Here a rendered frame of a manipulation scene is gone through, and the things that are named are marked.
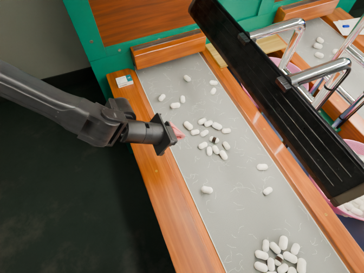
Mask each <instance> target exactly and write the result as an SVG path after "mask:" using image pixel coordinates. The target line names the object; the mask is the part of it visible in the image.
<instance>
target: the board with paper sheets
mask: <svg viewBox="0 0 364 273"><path fill-rule="evenodd" d="M256 43H257V44H258V45H259V46H260V48H261V49H262V50H263V51H264V52H265V53H266V54H268V53H272V52H275V51H278V50H281V49H284V48H286V47H287V45H286V44H285V43H284V42H283V41H282V40H281V39H280V38H279V37H278V36H277V35H276V34H275V35H271V36H268V37H264V38H260V39H258V40H256ZM205 48H206V49H207V51H208V52H209V53H210V55H211V56H212V58H213V59H214V60H215V62H216V63H217V64H218V66H219V67H220V68H224V67H227V66H228V65H227V64H226V63H225V61H224V60H223V59H222V57H221V56H220V55H219V53H218V52H217V51H216V49H215V48H214V46H213V45H212V44H211V43H209V44H206V45H205Z"/></svg>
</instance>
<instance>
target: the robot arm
mask: <svg viewBox="0 0 364 273"><path fill-rule="evenodd" d="M0 96H1V97H3V98H6V99H8V100H10V101H12V102H14V103H17V104H19V105H21V106H23V107H25V108H27V109H30V110H32V111H34V112H36V113H38V114H41V115H43V116H45V117H47V118H49V119H51V120H53V121H55V122H56V123H58V124H59V125H61V126H62V127H63V128H64V129H66V130H68V131H70V132H72V133H75V134H77V135H78V136H77V138H78V139H80V140H83V141H85V142H87V143H89V144H90V145H91V146H94V147H105V146H109V147H112V146H113V145H114V143H115V142H116V140H117V139H118V141H119V142H123V143H133V144H151V145H153V147H154V150H155V152H156V154H157V156H163V154H164V153H165V150H166V149H167V148H168V147H171V146H174V145H175V144H176V143H177V142H178V140H181V139H183V138H184V137H186V136H185V134H184V133H183V132H181V131H180V130H179V129H178V128H177V127H176V126H175V125H174V124H173V123H171V122H170V121H166V122H165V123H164V122H163V120H162V118H161V113H156V114H155V116H154V117H153V118H152V119H151V121H150V122H146V121H139V120H136V118H137V117H136V114H135V113H134V111H133V109H132V107H131V105H130V104H129V102H128V100H127V99H126V98H124V97H117V98H114V99H112V98H109V99H108V101H107V102H106V104H105V106H103V105H101V104H99V103H97V102H96V103H93V102H91V101H89V100H87V99H85V98H83V97H78V96H75V95H72V94H69V93H66V92H64V91H62V90H60V89H58V88H56V87H54V86H52V85H50V84H48V83H46V82H44V81H42V80H40V79H38V78H36V77H34V76H32V75H30V74H28V73H26V72H24V71H22V70H20V69H18V68H16V67H14V66H12V65H10V64H8V63H6V62H4V61H2V60H0Z"/></svg>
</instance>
